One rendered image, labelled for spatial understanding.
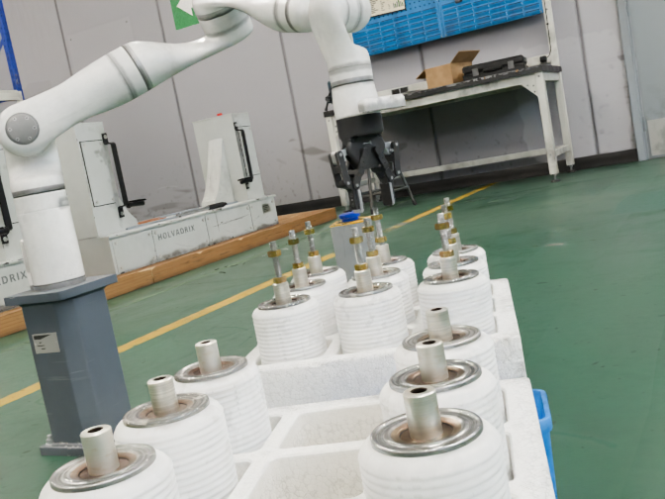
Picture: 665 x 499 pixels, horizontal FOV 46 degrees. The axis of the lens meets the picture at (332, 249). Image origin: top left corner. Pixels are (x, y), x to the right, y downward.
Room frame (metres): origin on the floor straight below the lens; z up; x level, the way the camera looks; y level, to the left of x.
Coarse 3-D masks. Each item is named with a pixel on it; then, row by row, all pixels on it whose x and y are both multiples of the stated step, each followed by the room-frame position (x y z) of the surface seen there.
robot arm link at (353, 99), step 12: (348, 84) 1.26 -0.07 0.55; (360, 84) 1.26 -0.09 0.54; (372, 84) 1.27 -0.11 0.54; (336, 96) 1.27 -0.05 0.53; (348, 96) 1.26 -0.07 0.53; (360, 96) 1.25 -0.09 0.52; (372, 96) 1.26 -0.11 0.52; (384, 96) 1.24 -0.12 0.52; (396, 96) 1.25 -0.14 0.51; (336, 108) 1.27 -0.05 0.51; (348, 108) 1.26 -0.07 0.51; (360, 108) 1.22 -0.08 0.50; (372, 108) 1.21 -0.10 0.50; (384, 108) 1.23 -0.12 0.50
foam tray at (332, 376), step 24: (504, 288) 1.24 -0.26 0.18; (504, 312) 1.08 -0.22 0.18; (336, 336) 1.13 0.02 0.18; (504, 336) 0.96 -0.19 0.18; (312, 360) 1.01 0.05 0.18; (336, 360) 1.00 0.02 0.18; (360, 360) 0.99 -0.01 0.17; (384, 360) 0.98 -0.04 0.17; (504, 360) 0.95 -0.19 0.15; (264, 384) 1.02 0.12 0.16; (288, 384) 1.01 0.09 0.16; (312, 384) 1.00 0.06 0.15; (336, 384) 1.00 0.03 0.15; (360, 384) 0.99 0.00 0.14; (384, 384) 0.98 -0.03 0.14
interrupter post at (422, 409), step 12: (408, 396) 0.49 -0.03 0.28; (420, 396) 0.49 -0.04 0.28; (432, 396) 0.49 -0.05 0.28; (408, 408) 0.49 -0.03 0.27; (420, 408) 0.49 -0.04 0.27; (432, 408) 0.49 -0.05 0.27; (408, 420) 0.50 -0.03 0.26; (420, 420) 0.49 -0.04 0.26; (432, 420) 0.49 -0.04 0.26; (420, 432) 0.49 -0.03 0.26; (432, 432) 0.49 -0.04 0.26
